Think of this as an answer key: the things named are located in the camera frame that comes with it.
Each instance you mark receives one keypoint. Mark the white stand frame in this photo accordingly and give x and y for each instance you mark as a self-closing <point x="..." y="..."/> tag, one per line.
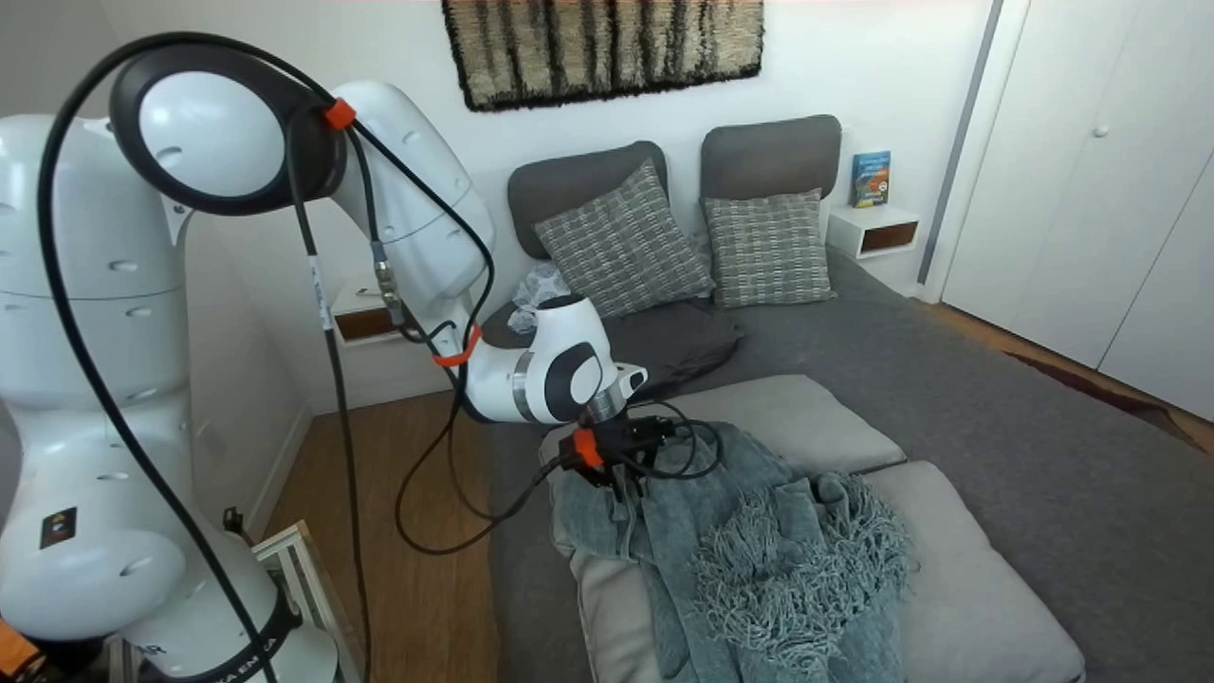
<point x="295" y="571"/>

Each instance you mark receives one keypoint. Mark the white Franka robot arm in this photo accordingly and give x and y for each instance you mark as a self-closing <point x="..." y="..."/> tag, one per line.
<point x="76" y="381"/>

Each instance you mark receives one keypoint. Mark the colourful book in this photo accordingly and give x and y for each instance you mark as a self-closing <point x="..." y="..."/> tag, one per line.
<point x="872" y="181"/>

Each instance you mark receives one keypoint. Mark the bed with grey cover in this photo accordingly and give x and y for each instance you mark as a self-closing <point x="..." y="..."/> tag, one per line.
<point x="1011" y="429"/>

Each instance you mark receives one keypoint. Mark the empty white wall nightstand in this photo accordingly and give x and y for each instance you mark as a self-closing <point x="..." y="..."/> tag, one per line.
<point x="364" y="318"/>

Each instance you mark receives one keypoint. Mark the blue white floral pillow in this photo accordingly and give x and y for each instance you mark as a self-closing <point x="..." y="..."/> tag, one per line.
<point x="539" y="289"/>

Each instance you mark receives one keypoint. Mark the wrist camera with orange mount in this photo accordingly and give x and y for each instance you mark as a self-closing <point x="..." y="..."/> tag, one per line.
<point x="586" y="451"/>

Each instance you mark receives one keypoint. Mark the grey-blue fringed fleece blanket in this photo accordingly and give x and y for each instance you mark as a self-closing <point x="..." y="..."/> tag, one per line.
<point x="760" y="571"/>

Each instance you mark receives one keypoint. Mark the dark grey pillow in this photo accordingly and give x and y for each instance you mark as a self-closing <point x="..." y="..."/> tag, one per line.
<point x="683" y="338"/>

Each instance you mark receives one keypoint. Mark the large grey checked cushion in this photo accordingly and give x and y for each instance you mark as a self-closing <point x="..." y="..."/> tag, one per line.
<point x="627" y="248"/>

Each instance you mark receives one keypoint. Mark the dark grey headboard cushion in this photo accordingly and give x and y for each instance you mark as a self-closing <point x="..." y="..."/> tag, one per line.
<point x="569" y="182"/>
<point x="772" y="155"/>

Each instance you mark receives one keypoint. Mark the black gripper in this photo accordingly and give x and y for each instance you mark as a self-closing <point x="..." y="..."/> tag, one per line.
<point x="627" y="443"/>

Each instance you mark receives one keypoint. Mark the white wall nightstand with book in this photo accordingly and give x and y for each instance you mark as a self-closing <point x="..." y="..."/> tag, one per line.
<point x="873" y="233"/>

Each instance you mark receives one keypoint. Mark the white wardrobe doors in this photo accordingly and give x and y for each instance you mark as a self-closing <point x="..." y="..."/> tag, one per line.
<point x="1100" y="193"/>

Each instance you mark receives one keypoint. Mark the light grey pillow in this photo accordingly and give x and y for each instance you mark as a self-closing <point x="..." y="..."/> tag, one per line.
<point x="971" y="594"/>
<point x="811" y="422"/>

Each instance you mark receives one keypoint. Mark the small grey checked cushion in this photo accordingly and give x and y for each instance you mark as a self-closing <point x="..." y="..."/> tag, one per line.
<point x="768" y="252"/>

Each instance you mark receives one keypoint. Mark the shaggy wall hanging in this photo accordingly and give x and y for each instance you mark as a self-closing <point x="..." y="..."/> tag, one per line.
<point x="607" y="42"/>

